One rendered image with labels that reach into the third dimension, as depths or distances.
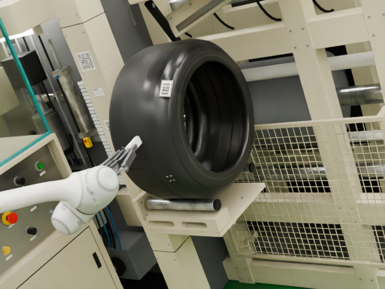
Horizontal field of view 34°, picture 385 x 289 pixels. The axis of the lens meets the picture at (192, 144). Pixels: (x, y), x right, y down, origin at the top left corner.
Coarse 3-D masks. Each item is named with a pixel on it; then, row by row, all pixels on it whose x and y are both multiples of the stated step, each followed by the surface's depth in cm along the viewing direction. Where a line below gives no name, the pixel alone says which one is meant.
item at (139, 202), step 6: (144, 192) 255; (138, 198) 251; (144, 198) 254; (138, 204) 250; (144, 204) 253; (138, 210) 252; (144, 210) 253; (150, 210) 255; (138, 216) 254; (144, 216) 253
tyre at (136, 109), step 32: (128, 64) 230; (160, 64) 219; (192, 64) 223; (224, 64) 238; (128, 96) 221; (192, 96) 268; (224, 96) 263; (128, 128) 220; (160, 128) 213; (192, 128) 268; (224, 128) 265; (160, 160) 217; (192, 160) 220; (224, 160) 259; (160, 192) 233; (192, 192) 227
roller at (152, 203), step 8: (152, 200) 252; (160, 200) 249; (168, 200) 247; (176, 200) 244; (184, 200) 242; (192, 200) 240; (200, 200) 238; (208, 200) 235; (216, 200) 234; (152, 208) 252; (160, 208) 250; (168, 208) 247; (176, 208) 244; (184, 208) 242; (192, 208) 239; (200, 208) 237; (208, 208) 235; (216, 208) 233
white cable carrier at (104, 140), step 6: (78, 84) 254; (84, 90) 254; (84, 96) 256; (90, 102) 255; (90, 108) 257; (96, 114) 257; (96, 120) 261; (96, 126) 260; (102, 132) 260; (102, 138) 263; (108, 144) 264; (108, 150) 264; (108, 156) 265; (120, 174) 267; (120, 180) 269
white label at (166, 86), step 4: (164, 80) 214; (168, 80) 214; (172, 80) 214; (164, 84) 214; (168, 84) 213; (160, 88) 214; (164, 88) 213; (168, 88) 213; (160, 92) 213; (164, 92) 213; (168, 92) 212; (160, 96) 213; (164, 96) 212; (168, 96) 212
